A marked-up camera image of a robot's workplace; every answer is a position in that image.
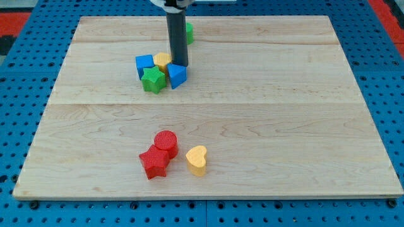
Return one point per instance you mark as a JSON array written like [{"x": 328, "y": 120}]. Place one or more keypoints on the blue cube block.
[{"x": 142, "y": 62}]

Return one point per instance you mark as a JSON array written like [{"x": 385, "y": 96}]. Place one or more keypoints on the red star block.
[{"x": 155, "y": 162}]

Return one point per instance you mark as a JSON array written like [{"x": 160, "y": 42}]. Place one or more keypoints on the yellow heart block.
[{"x": 196, "y": 160}]

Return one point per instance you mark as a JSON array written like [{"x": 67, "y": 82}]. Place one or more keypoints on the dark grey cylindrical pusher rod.
[{"x": 176, "y": 25}]

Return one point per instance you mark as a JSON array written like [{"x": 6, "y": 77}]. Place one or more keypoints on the green cylinder block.
[{"x": 189, "y": 33}]

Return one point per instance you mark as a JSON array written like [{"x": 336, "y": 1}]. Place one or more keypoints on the green star block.
[{"x": 153, "y": 80}]

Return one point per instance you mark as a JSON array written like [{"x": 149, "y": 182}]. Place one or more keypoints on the blue triangle block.
[{"x": 177, "y": 75}]

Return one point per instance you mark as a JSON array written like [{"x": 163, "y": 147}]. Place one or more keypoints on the red cylinder block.
[{"x": 167, "y": 140}]

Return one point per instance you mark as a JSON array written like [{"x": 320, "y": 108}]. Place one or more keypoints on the yellow pentagon block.
[{"x": 161, "y": 60}]

